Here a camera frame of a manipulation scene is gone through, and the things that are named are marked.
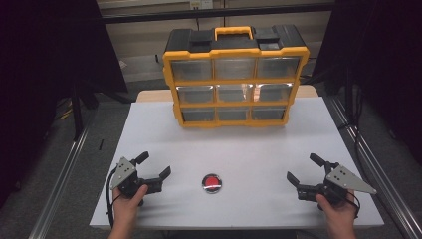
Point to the grid of clear drawers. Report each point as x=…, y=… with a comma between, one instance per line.
x=234, y=68

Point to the white wall socket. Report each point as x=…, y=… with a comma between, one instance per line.
x=201, y=4

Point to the black metal stand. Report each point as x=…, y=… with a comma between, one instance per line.
x=77, y=113

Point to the small black floor item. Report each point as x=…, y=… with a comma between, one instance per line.
x=101, y=144

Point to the person's right hand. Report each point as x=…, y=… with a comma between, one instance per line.
x=340, y=214

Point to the aluminium floor rail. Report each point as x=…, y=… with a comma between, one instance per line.
x=56, y=186
x=375, y=156

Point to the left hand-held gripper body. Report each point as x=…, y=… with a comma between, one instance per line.
x=127, y=181

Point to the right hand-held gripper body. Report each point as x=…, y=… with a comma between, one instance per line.
x=345, y=179

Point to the clear plastic drawer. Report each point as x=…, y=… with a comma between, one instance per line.
x=198, y=114

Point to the black horizontal bar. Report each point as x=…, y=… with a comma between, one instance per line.
x=199, y=14

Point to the black curtain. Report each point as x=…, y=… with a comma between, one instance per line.
x=381, y=49
x=40, y=66

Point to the red round metal tin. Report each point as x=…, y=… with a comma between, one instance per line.
x=211, y=182

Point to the yellow black drawer organizer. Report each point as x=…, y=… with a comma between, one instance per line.
x=235, y=43

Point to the person's left hand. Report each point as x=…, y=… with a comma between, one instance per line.
x=126, y=209

